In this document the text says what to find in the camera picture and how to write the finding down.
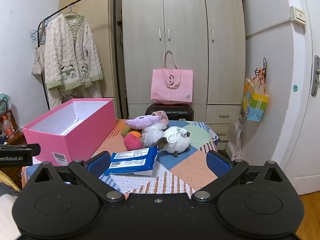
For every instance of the woven basket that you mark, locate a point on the woven basket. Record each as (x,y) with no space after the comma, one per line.
(5,110)

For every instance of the patchwork tablecloth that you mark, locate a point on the patchwork tablecloth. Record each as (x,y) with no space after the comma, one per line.
(190,160)

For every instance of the pink fuzzy ball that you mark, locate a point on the pink fuzzy ball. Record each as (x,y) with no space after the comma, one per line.
(133,142)

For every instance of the orange drink bottle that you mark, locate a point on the orange drink bottle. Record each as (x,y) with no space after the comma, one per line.
(8,128)

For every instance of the pink tote bag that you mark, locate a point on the pink tote bag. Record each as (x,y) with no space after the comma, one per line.
(172,87)

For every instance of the round teal sticker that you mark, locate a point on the round teal sticker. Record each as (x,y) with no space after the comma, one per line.
(295,88)

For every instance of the fluffy cream green-trimmed cardigan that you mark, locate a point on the fluffy cream green-trimmed cardigan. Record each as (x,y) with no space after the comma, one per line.
(75,50)

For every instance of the black suitcase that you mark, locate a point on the black suitcase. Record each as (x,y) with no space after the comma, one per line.
(175,111)

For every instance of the blue tissue pack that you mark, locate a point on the blue tissue pack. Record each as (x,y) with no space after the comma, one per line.
(130,167)
(135,153)

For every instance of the white fluffy garment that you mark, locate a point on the white fluffy garment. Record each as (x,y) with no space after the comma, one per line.
(57,97)

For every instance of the tall beige cabinet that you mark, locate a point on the tall beige cabinet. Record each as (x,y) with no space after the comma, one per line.
(100,7)

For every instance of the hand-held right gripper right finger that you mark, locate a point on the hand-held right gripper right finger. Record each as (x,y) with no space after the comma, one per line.
(217,165)

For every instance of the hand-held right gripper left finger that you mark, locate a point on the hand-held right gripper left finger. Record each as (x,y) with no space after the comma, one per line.
(98,162)

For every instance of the purple plush toy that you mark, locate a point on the purple plush toy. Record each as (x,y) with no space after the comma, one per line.
(141,121)

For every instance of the orange plush ball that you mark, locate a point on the orange plush ball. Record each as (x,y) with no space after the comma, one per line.
(136,133)

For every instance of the beige canvas tote bag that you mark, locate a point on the beige canvas tote bag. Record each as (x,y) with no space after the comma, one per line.
(37,65)

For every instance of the pink floral scrunchie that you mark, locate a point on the pink floral scrunchie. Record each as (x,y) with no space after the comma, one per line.
(163,120)

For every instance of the beige light switch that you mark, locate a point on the beige light switch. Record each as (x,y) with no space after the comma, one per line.
(298,15)

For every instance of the white mesh bath pouf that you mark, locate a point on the white mesh bath pouf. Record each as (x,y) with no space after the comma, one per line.
(151,135)

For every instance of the colourful gift bag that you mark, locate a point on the colourful gift bag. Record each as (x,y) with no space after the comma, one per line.
(255,102)

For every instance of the white plastic bag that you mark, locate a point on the white plastic bag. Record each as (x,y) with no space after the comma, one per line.
(238,135)

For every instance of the light wood wardrobe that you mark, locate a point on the light wood wardrobe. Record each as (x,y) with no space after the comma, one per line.
(185,17)

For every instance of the pink cardboard box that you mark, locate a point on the pink cardboard box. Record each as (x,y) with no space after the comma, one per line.
(82,140)

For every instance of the white door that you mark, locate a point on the white door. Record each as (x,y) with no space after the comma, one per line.
(300,105)

